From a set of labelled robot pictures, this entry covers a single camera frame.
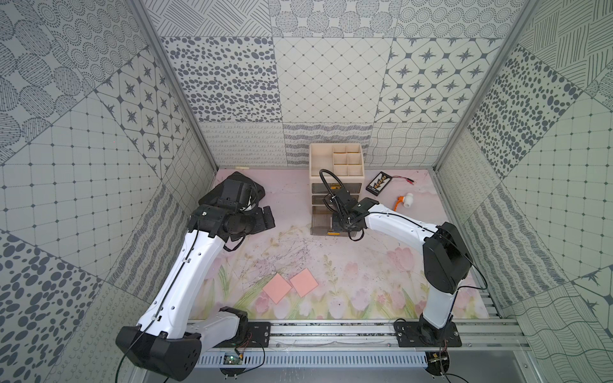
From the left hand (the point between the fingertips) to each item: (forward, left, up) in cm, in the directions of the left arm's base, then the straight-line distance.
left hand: (268, 223), depth 72 cm
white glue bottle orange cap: (+28, -55, -23) cm, 66 cm away
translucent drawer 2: (+15, -17, -25) cm, 34 cm away
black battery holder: (+38, -44, -24) cm, 63 cm away
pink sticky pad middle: (-10, -10, -25) cm, 28 cm away
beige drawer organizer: (+24, -21, +2) cm, 31 cm away
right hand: (+9, -24, -17) cm, 31 cm away
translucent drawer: (+20, -28, -5) cm, 34 cm away
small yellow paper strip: (+49, +26, -24) cm, 60 cm away
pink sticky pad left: (-11, -1, -26) cm, 28 cm away
